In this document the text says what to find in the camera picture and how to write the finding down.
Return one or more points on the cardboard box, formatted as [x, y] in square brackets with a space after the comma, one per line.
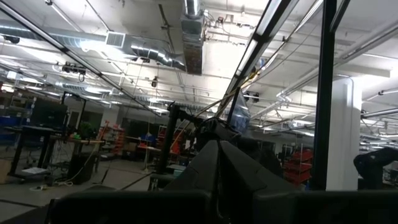
[3, 171]

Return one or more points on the black upright stand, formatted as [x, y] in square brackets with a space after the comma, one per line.
[169, 140]

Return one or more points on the silver round air duct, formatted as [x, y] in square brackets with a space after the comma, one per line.
[146, 51]

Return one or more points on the black trash bin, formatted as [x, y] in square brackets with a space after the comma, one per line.
[81, 169]

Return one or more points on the black desk monitor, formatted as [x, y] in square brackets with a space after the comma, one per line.
[48, 113]

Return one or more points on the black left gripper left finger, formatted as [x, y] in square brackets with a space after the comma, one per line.
[205, 168]

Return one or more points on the silver rectangular air duct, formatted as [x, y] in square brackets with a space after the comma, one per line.
[192, 46]

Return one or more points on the red bin rack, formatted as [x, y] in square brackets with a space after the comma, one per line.
[298, 168]

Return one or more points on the ceiling vent grille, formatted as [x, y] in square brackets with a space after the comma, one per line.
[115, 39]

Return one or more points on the white building column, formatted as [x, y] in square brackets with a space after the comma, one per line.
[343, 130]

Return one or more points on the black aluminium rig frame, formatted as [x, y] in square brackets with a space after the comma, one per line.
[323, 93]

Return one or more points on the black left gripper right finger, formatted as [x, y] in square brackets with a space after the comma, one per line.
[236, 174]

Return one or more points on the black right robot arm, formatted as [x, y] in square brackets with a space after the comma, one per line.
[373, 168]

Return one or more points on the black standing desk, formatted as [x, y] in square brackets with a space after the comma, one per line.
[34, 128]

